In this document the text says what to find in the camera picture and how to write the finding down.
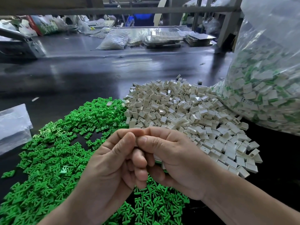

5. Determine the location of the person's left forearm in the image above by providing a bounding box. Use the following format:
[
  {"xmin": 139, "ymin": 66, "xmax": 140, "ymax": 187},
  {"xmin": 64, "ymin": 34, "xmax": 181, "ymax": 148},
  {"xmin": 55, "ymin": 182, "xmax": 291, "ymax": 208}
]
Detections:
[{"xmin": 38, "ymin": 204, "xmax": 83, "ymax": 225}]

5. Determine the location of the blue crate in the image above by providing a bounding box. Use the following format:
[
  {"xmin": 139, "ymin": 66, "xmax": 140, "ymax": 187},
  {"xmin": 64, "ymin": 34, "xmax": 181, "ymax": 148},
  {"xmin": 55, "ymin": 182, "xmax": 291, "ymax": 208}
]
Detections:
[{"xmin": 127, "ymin": 14, "xmax": 155, "ymax": 27}]

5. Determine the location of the grey metal slanted post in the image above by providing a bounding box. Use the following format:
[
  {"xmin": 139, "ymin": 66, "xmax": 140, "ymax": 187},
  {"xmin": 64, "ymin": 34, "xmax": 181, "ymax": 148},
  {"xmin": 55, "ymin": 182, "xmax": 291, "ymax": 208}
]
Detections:
[{"xmin": 214, "ymin": 0, "xmax": 243, "ymax": 53}]

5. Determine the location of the stack of clear flat bags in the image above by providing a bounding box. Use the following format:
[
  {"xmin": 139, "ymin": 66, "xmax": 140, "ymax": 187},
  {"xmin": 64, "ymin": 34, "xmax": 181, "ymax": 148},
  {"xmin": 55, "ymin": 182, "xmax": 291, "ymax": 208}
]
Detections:
[{"xmin": 0, "ymin": 103, "xmax": 33, "ymax": 155}]

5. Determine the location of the small green plastic part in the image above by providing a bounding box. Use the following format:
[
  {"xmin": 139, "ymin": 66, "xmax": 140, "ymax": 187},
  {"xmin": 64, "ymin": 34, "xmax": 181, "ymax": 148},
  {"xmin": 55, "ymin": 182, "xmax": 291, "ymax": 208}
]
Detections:
[{"xmin": 1, "ymin": 170, "xmax": 16, "ymax": 179}]

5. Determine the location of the dark flat tray stack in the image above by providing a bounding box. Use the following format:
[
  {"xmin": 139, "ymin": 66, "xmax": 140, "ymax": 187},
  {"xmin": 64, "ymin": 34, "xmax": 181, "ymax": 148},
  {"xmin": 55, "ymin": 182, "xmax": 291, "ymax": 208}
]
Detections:
[{"xmin": 184, "ymin": 33, "xmax": 216, "ymax": 47}]

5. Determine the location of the pile of green plastic clips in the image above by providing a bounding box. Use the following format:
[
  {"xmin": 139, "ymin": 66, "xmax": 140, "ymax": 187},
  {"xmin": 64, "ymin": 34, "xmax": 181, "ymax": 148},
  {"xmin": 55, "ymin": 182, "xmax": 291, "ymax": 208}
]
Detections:
[{"xmin": 0, "ymin": 97, "xmax": 190, "ymax": 225}]

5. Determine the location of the grey heat sealer machine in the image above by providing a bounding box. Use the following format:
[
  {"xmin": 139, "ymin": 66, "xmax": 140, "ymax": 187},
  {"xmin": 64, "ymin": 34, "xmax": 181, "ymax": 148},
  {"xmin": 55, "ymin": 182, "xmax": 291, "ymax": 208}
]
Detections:
[{"xmin": 0, "ymin": 27, "xmax": 47, "ymax": 59}]

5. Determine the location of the grey metal horizontal bar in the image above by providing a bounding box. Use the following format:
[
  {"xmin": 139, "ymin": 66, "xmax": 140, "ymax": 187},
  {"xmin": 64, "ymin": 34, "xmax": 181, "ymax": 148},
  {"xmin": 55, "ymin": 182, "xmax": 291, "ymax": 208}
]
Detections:
[{"xmin": 0, "ymin": 5, "xmax": 241, "ymax": 16}]

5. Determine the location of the pile of white plastic caps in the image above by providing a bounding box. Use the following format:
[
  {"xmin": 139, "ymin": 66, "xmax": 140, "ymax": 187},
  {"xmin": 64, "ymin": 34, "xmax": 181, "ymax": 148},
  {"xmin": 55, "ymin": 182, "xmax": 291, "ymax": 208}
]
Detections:
[{"xmin": 123, "ymin": 78, "xmax": 263, "ymax": 179}]

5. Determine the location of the small clear bag of parts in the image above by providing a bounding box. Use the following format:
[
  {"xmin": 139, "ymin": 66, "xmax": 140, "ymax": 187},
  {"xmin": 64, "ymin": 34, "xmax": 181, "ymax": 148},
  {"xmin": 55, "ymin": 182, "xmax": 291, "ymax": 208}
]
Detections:
[{"xmin": 96, "ymin": 33, "xmax": 129, "ymax": 51}]

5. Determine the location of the person's right hand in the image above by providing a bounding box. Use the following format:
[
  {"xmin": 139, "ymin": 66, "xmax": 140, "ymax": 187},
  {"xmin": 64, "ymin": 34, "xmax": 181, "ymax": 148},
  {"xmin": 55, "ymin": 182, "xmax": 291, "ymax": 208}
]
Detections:
[{"xmin": 136, "ymin": 127, "xmax": 225, "ymax": 201}]

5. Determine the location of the person's left hand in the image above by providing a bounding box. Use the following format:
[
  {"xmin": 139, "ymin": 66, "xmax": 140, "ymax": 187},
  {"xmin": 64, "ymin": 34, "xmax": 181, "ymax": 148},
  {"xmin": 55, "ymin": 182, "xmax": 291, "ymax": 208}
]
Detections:
[{"xmin": 70, "ymin": 128, "xmax": 148, "ymax": 225}]

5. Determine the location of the clear plastic bag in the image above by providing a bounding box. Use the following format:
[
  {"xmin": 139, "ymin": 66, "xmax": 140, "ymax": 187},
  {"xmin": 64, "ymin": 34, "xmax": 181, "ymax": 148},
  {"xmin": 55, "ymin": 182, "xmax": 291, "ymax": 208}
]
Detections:
[{"xmin": 211, "ymin": 0, "xmax": 300, "ymax": 136}]

